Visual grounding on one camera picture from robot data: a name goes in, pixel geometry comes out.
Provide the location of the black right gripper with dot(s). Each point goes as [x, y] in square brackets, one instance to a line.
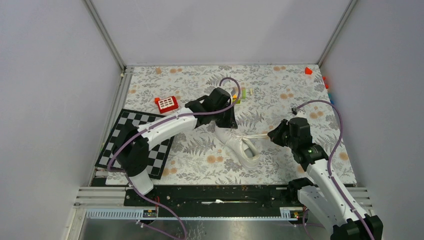
[274, 135]

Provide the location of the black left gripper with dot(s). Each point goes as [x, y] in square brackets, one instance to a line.
[230, 122]

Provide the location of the white sneaker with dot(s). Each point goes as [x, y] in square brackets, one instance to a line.
[246, 152]

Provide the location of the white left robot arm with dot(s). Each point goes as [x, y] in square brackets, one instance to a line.
[194, 114]

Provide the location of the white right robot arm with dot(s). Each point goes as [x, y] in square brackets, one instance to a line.
[322, 193]

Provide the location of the green toy brick stack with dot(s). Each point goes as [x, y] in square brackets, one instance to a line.
[236, 99]

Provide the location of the floral patterned table mat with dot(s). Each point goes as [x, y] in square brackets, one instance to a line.
[197, 157]

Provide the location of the blue toy piece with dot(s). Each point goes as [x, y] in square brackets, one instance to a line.
[331, 98]

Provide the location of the red white grid toy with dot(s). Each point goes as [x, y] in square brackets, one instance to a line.
[166, 104]

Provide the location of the red triangular block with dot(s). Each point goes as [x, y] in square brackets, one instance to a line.
[308, 71]

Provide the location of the black white chessboard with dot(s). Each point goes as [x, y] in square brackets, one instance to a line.
[154, 161]

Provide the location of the grey slotted cable duct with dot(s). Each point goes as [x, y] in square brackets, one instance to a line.
[200, 212]

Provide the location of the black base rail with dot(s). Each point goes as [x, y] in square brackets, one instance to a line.
[172, 197]

